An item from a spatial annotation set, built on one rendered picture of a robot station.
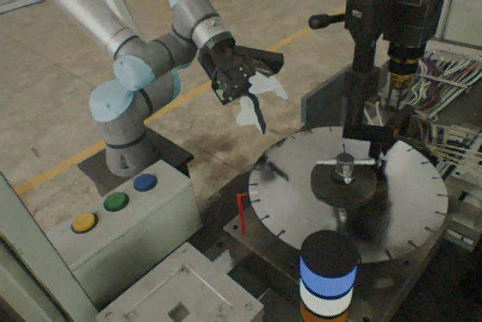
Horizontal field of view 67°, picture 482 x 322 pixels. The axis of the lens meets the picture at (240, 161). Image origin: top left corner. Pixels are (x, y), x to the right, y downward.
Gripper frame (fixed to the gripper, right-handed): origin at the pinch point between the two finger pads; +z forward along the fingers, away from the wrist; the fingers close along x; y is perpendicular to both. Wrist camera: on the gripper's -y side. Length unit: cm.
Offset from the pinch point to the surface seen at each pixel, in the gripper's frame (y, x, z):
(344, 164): 1.5, 11.4, 15.4
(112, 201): 34.7, -12.0, -3.2
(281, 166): 6.1, 1.1, 9.0
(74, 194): 44, -157, -59
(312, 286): 26.3, 33.0, 23.4
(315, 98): -11.3, -1.3, -0.6
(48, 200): 58, -160, -63
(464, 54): -89, -22, 3
